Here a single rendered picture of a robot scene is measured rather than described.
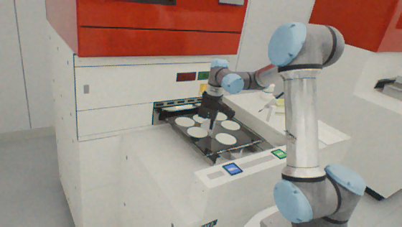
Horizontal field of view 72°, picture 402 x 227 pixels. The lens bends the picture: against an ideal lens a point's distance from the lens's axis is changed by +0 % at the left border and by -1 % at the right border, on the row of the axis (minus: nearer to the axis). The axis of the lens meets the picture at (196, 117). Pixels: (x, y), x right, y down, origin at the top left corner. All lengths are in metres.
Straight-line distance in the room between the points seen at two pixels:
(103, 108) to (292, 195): 0.89
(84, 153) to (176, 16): 0.75
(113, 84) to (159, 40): 0.28
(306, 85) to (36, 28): 2.29
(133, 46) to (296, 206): 0.86
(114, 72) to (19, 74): 1.60
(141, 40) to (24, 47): 1.63
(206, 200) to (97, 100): 0.66
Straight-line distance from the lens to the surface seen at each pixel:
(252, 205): 1.20
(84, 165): 1.47
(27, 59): 2.76
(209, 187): 0.94
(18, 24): 2.69
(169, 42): 1.29
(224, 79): 1.11
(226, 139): 1.34
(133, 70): 1.31
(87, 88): 1.27
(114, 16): 1.17
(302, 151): 0.79
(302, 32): 0.78
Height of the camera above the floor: 1.56
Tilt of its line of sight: 26 degrees down
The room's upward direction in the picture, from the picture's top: 9 degrees clockwise
